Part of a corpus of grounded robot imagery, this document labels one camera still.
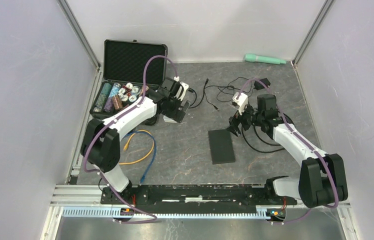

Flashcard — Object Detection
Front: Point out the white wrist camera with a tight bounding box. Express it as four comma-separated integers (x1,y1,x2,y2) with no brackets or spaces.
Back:
232,92,249,115
173,76,190,101

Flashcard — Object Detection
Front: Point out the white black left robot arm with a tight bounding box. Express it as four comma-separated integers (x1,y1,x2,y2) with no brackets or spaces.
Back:
80,76,190,204

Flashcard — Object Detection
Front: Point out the black cable with green plug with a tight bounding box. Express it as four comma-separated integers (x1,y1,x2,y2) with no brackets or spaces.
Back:
240,114,296,154

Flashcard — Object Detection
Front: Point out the white network switch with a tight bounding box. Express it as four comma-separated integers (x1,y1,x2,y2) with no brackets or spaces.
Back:
163,116,178,124

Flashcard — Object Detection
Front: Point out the black poker chip case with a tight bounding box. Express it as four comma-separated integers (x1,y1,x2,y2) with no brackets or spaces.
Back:
89,39,168,120

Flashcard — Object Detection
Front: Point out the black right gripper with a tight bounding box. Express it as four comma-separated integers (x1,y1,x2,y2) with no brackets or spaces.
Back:
226,101,264,137

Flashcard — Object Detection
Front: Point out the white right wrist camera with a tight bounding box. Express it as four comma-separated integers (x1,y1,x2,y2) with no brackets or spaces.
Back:
232,92,249,115

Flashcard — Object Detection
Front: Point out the aluminium frame rail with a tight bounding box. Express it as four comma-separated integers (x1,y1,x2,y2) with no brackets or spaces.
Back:
49,184,352,209

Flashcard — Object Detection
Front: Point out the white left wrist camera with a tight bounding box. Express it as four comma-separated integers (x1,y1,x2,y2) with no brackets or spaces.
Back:
173,76,190,101

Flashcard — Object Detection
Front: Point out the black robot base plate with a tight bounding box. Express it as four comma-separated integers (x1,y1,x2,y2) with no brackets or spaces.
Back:
100,184,298,215

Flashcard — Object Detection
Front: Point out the yellow ethernet cable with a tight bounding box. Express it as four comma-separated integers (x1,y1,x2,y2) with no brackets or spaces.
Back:
119,129,156,166

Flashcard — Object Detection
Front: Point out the mint green flashlight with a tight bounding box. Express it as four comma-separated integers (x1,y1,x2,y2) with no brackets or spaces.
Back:
244,53,287,65

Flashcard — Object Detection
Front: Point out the black power adapter plug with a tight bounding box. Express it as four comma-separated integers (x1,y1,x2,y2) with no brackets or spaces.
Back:
253,78,271,90

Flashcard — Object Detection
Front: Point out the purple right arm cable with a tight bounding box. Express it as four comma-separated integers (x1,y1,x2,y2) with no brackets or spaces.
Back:
238,78,340,225

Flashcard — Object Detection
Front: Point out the blue ethernet cable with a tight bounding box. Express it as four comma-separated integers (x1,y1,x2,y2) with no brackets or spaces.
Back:
122,131,157,185

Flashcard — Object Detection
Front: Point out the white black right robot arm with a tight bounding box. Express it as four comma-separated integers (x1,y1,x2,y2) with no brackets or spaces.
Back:
228,92,349,208

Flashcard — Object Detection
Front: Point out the black router box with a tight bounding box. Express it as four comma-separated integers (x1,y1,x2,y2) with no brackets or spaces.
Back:
208,129,236,165

